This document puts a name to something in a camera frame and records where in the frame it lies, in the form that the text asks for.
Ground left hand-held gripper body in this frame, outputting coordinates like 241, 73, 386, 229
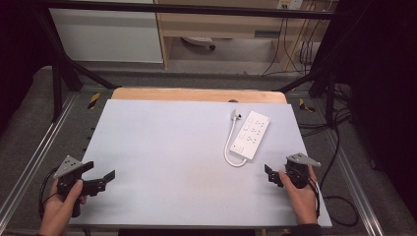
53, 154, 107, 218

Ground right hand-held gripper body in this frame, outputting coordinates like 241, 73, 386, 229
284, 152, 323, 190

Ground person's right hand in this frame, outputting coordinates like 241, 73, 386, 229
278, 166, 321, 226

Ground person's left hand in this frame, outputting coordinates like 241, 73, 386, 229
37, 179, 89, 232

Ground white power strip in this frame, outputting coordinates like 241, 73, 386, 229
228, 110, 272, 161

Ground person's dark right sleeve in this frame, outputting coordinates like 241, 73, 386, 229
284, 223, 324, 236

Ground yellow black tape marker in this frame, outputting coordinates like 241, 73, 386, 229
298, 97, 317, 113
87, 91, 101, 110

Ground wooden board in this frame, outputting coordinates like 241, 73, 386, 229
110, 87, 288, 105

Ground black curtain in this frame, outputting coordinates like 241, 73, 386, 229
0, 0, 53, 132
333, 0, 417, 210

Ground white cabinet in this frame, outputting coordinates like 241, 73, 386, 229
48, 7, 164, 64

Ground chair base with caster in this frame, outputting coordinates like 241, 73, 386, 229
181, 35, 217, 52

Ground light wooden desk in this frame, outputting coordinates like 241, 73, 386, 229
153, 0, 332, 71

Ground aluminium rail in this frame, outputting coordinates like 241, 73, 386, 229
0, 92, 79, 224
323, 129, 386, 236

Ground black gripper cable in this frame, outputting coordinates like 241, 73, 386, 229
307, 107, 361, 228
37, 166, 61, 220

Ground white power cord with plug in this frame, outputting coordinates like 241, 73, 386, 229
223, 108, 249, 168

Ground hanging black cables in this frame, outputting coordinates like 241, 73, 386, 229
261, 15, 321, 77

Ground white wall socket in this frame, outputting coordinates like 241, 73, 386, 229
276, 0, 305, 11

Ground black metal frame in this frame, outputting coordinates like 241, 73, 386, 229
31, 0, 340, 129

